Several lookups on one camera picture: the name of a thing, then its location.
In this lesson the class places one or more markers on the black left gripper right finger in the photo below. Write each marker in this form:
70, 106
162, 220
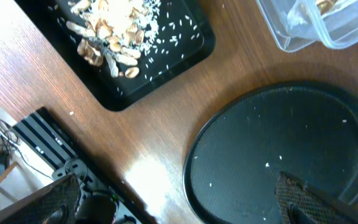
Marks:
299, 203

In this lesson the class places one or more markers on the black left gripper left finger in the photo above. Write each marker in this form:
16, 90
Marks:
62, 197

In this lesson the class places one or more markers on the peanut shells and rice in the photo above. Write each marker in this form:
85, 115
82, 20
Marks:
116, 32

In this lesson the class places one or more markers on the round black tray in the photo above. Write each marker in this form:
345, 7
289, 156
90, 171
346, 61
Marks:
308, 129

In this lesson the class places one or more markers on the black silver stand base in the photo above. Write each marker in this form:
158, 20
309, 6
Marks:
47, 138

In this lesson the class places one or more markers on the clear plastic bin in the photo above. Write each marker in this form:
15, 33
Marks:
337, 31

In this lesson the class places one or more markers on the black rectangular tray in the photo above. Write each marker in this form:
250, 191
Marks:
184, 39

